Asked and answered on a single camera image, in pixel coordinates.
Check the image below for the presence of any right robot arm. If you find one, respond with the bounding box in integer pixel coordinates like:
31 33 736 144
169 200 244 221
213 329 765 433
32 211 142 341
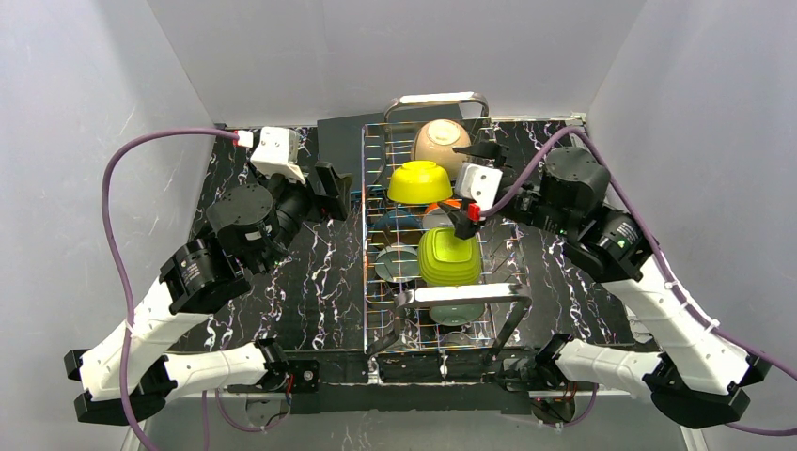
448 141 771 429

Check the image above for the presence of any lime green square bowl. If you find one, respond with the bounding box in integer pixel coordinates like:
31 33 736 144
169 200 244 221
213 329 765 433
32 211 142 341
417 227 482 286

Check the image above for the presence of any dark grey network switch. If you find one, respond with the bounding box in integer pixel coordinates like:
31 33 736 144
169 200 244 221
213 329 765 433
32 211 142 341
318 105 463 198

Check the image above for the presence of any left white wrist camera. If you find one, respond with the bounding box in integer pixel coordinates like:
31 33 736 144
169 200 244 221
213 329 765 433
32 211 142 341
234 127 306 185

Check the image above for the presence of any dark blue gold bowl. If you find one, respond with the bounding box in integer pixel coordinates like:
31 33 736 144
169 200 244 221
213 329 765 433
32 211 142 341
367 209 424 246

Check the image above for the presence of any teal speckled bowl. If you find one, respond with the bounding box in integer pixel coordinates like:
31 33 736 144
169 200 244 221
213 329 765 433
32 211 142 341
373 243 421 283

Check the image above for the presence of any light green bowl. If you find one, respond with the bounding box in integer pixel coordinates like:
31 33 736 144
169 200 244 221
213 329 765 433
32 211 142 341
429 303 486 327

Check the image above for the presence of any orange bowl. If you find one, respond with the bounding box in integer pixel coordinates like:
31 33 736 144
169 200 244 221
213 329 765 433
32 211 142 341
421 203 454 229

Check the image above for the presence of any beige cream bowl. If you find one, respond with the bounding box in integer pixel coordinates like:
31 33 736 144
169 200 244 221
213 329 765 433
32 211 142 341
411 119 471 168

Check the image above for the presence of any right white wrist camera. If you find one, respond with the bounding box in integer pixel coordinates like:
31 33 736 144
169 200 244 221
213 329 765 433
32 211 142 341
454 163 503 222

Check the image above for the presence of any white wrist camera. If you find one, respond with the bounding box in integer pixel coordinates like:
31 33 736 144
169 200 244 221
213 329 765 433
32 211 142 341
234 127 306 185
454 163 503 222

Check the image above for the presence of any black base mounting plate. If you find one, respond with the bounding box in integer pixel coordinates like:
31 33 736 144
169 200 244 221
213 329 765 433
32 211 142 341
227 347 599 417

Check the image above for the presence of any yellow rimmed bowl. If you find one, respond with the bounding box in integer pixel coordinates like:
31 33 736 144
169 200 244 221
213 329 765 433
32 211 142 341
387 160 453 205

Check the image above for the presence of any steel wire dish rack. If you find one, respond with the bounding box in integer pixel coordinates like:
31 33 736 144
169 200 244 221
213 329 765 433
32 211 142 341
359 91 531 366

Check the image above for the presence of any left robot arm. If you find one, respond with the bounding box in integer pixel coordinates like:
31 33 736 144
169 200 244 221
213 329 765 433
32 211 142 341
65 162 352 426

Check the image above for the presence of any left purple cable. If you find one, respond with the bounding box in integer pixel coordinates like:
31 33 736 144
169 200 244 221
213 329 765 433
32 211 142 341
101 127 241 451

